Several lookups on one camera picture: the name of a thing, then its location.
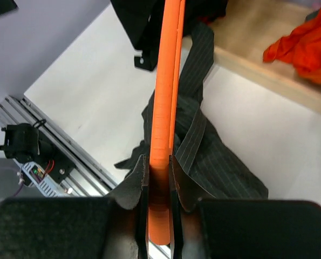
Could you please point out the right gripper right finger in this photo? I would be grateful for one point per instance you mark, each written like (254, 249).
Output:
(205, 227)

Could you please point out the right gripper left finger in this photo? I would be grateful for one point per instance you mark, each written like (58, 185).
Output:
(111, 226)

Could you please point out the orange hanger of grey shirt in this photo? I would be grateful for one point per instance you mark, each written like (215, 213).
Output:
(163, 121)

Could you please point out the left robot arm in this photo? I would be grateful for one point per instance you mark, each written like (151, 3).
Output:
(22, 142)

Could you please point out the orange t-shirt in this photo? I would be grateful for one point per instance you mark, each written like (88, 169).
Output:
(301, 48)

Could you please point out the wooden clothes rack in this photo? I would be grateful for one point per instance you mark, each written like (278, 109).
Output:
(247, 30)

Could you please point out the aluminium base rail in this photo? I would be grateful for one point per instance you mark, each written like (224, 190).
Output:
(71, 173)

